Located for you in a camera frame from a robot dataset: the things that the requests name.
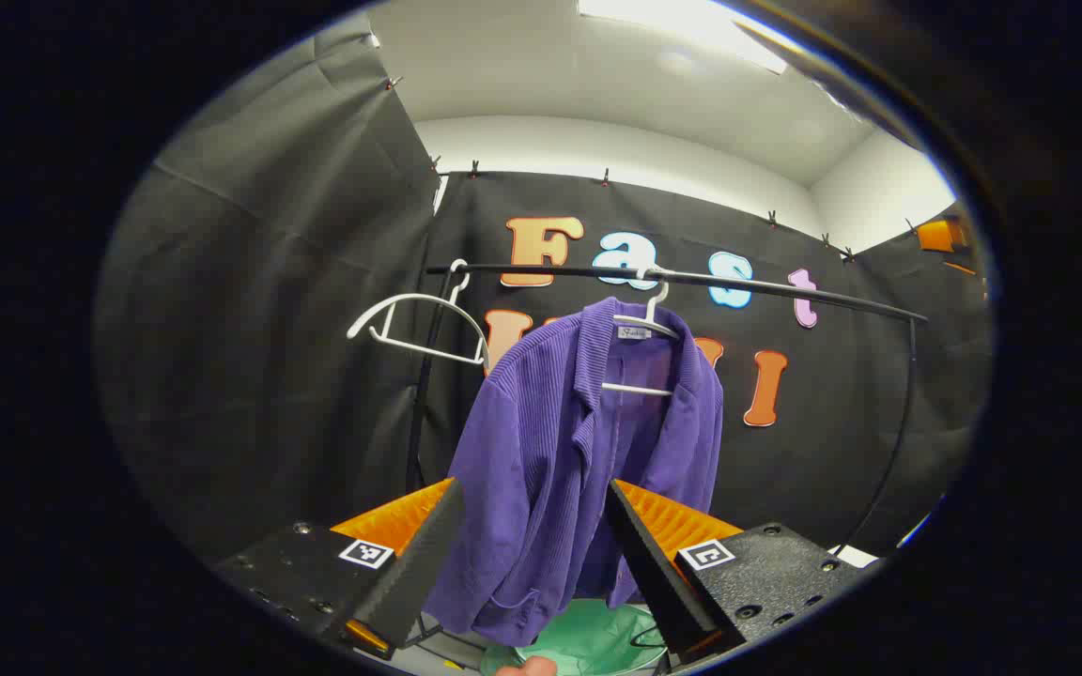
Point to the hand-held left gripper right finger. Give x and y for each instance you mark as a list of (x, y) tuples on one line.
[(658, 582)]

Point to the ceiling light panel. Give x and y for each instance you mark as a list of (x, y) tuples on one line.
[(682, 23)]

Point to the white clothes hanger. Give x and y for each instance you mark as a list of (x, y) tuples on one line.
[(637, 389), (414, 298)]

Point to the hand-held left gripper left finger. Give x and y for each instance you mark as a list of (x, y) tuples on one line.
[(419, 573)]

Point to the black clothes rack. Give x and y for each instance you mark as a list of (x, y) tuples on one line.
[(522, 268)]

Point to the green laundry hamper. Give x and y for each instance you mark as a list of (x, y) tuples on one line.
[(588, 638)]

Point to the white sheet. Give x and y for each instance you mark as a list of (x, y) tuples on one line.
[(856, 557)]

